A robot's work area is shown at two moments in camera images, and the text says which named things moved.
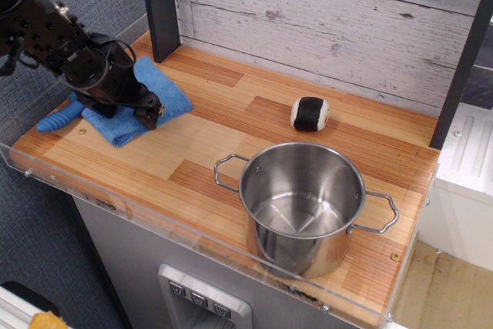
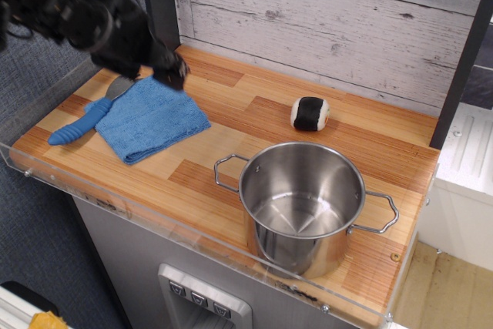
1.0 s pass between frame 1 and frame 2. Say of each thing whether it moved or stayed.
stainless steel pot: stayed
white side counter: stayed
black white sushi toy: stayed
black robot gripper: moved
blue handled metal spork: moved
